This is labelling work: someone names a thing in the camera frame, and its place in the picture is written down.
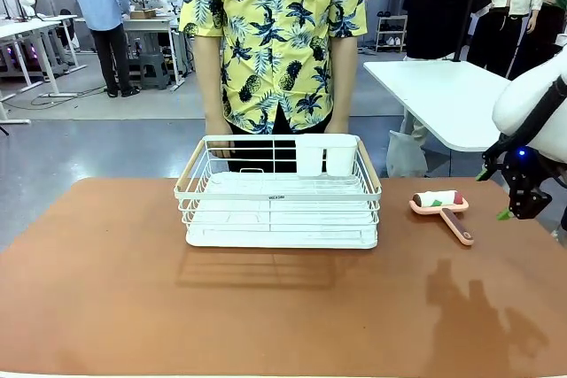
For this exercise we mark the person's left hand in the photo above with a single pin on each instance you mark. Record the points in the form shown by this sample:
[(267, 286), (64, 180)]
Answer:
[(337, 126)]

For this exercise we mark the person's right forearm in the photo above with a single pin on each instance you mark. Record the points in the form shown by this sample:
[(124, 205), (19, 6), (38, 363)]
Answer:
[(212, 81)]

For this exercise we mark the long white desk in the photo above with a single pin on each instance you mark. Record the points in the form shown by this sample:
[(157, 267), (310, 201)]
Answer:
[(31, 26)]

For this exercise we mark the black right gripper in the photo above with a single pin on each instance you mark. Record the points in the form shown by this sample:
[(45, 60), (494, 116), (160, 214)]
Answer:
[(529, 163)]

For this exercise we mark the person in black clothes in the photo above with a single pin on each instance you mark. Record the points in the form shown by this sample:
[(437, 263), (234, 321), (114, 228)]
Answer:
[(438, 2)]

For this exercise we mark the black stand pole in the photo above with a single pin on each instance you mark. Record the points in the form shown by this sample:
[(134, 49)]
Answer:
[(465, 10)]

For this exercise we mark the pink lint roller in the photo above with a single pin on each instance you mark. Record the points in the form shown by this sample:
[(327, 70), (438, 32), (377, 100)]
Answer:
[(443, 205)]

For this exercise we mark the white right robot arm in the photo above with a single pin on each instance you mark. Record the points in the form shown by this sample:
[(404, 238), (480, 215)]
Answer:
[(527, 99)]

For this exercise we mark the brown cardboard box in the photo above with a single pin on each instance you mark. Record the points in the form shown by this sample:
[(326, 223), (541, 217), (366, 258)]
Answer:
[(142, 14)]

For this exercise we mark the white side table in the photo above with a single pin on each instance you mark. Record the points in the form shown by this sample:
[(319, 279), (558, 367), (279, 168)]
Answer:
[(443, 94)]

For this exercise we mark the white plastic bag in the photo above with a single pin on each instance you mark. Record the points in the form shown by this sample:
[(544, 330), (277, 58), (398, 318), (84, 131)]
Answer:
[(404, 156)]

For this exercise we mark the person's right hand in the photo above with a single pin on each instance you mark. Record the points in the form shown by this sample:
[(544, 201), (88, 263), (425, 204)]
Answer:
[(221, 136)]

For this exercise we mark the white plastic utensil holder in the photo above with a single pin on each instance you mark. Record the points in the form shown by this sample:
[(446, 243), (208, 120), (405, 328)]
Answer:
[(328, 156)]

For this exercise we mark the white desk with box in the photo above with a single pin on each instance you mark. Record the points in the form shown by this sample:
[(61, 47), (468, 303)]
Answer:
[(150, 24)]

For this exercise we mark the white shoe rack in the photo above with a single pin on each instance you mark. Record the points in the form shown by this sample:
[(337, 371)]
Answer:
[(392, 35)]

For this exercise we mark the person in yellow pineapple shirt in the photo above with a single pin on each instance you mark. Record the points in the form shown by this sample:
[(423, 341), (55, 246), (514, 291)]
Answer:
[(274, 33)]

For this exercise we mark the person's left forearm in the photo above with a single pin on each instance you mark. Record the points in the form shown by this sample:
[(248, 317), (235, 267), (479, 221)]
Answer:
[(343, 81)]

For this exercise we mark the grey plastic stool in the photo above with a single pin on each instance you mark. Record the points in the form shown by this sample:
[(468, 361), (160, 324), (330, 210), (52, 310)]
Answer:
[(153, 70)]

